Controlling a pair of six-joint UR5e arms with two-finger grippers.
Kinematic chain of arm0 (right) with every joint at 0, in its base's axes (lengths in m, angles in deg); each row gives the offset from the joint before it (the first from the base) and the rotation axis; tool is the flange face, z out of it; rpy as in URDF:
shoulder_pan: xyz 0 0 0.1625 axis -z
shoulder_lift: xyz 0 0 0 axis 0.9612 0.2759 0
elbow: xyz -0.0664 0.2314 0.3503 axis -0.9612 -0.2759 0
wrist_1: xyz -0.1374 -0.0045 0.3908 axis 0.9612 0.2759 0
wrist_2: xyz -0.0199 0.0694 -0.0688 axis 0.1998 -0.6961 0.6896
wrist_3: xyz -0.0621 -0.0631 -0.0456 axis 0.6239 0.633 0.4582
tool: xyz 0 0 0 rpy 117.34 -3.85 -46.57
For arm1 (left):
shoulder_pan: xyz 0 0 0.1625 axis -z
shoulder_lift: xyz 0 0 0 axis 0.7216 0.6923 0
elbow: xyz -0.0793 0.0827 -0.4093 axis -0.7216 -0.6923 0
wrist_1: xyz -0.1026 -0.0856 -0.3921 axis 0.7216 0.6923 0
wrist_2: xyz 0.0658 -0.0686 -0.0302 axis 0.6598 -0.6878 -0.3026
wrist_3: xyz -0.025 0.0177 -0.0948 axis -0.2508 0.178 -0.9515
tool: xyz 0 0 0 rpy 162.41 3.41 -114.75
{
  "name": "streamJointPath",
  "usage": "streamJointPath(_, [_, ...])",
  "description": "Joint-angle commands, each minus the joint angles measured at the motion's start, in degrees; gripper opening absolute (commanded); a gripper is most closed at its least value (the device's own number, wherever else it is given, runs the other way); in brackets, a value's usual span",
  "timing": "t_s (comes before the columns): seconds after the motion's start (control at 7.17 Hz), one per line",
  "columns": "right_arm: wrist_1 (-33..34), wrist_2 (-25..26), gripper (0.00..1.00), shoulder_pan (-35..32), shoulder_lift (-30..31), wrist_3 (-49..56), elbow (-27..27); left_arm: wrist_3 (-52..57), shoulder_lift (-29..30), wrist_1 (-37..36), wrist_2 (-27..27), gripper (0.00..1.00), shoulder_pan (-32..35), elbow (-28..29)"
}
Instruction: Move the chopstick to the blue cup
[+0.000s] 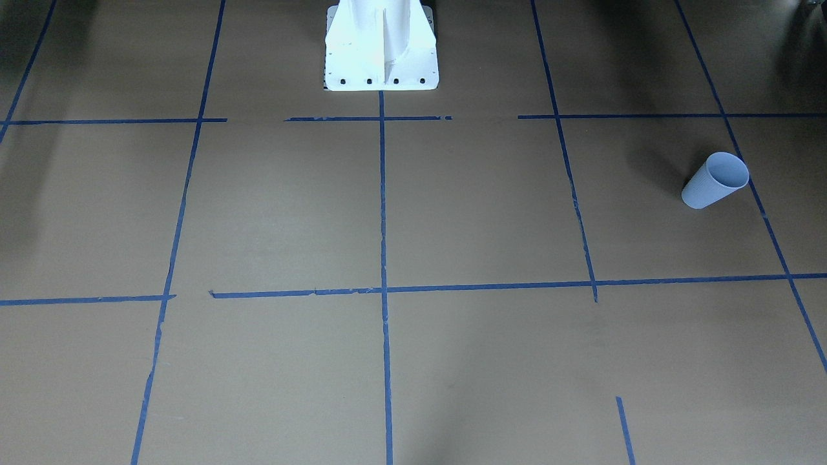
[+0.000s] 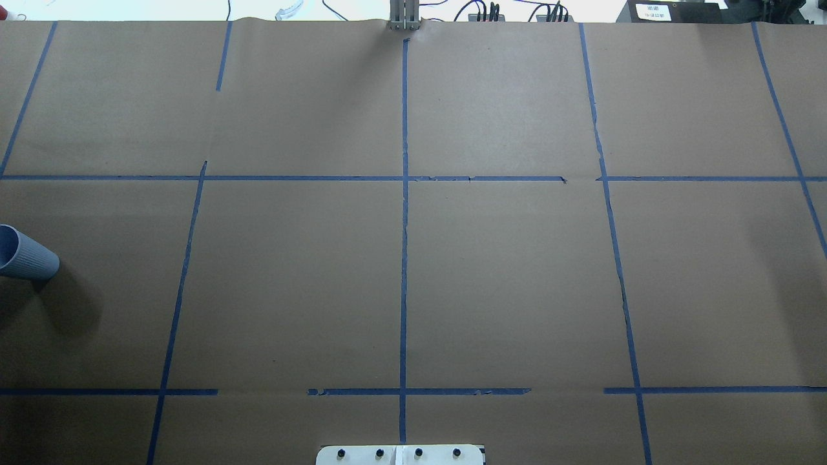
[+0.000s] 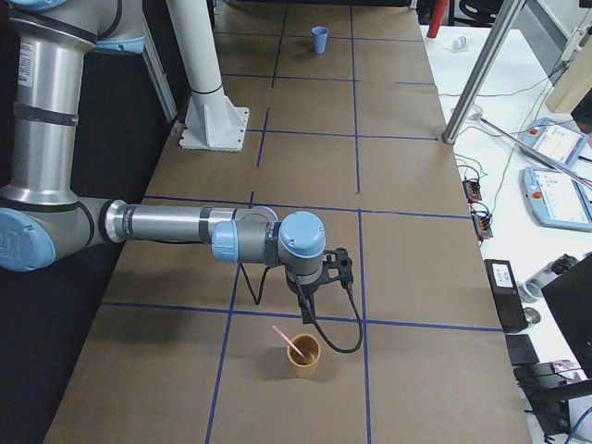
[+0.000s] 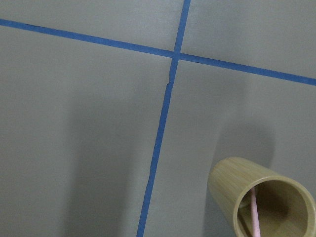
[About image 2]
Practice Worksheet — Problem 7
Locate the black box with label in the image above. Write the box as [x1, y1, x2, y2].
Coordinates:
[615, 1, 745, 24]

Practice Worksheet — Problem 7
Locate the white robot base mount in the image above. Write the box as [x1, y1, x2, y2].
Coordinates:
[315, 444, 487, 464]

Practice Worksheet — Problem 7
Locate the black cable connector right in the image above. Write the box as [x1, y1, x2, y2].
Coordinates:
[529, 1, 573, 23]

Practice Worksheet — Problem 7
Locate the blue ribbed paper cup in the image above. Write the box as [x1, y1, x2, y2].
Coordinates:
[1, 224, 60, 282]

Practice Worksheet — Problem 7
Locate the grey aluminium frame post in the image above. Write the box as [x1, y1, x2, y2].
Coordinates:
[388, 0, 421, 32]

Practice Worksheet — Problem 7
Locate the black cable connector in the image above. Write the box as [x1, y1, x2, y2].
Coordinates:
[529, 1, 573, 23]
[467, 1, 505, 23]

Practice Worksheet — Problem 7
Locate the black cable connector left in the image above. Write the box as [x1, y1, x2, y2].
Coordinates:
[467, 1, 505, 23]

